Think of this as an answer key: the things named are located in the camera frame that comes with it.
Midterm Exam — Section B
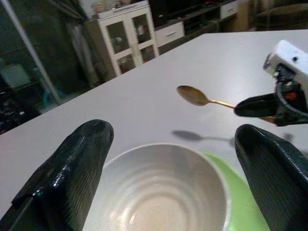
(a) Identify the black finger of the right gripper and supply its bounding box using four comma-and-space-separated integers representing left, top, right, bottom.
233, 93, 282, 119

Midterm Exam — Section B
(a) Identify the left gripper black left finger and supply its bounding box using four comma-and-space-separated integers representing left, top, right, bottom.
0, 119, 115, 231

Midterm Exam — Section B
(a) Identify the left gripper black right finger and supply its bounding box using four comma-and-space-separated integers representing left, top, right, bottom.
234, 124, 308, 231

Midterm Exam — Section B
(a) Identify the bronze metal spoon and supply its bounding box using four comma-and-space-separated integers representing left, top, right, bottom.
177, 85, 277, 124

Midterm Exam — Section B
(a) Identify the light green plate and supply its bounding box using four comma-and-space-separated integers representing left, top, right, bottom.
202, 151, 270, 231

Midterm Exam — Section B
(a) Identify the white ceramic bowl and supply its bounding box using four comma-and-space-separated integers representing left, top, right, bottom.
81, 143, 231, 231

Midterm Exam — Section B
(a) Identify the white drawer unit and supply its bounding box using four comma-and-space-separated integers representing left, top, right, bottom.
220, 1, 241, 20
154, 21, 186, 48

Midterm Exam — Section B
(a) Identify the glass sliding door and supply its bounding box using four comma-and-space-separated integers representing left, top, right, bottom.
0, 0, 94, 121

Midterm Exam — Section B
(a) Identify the white glass door cabinet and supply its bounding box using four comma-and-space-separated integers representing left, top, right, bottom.
85, 0, 159, 77

